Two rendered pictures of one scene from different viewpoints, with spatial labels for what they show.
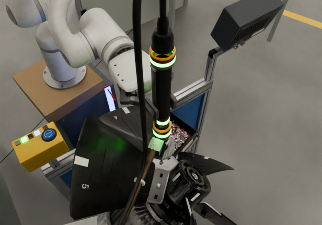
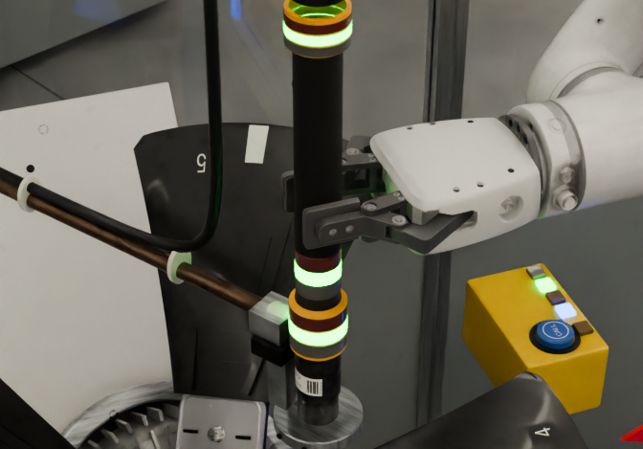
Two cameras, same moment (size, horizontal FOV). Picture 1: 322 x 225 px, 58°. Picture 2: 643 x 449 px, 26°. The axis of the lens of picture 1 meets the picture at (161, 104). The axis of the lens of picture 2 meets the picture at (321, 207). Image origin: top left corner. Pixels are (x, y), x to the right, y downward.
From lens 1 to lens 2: 0.94 m
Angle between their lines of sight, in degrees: 68
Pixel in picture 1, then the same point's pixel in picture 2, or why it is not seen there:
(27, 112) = not seen: outside the picture
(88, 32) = (605, 75)
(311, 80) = not seen: outside the picture
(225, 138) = not seen: outside the picture
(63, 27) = (587, 5)
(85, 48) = (555, 82)
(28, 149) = (508, 294)
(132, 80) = (401, 142)
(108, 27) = (613, 101)
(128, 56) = (495, 142)
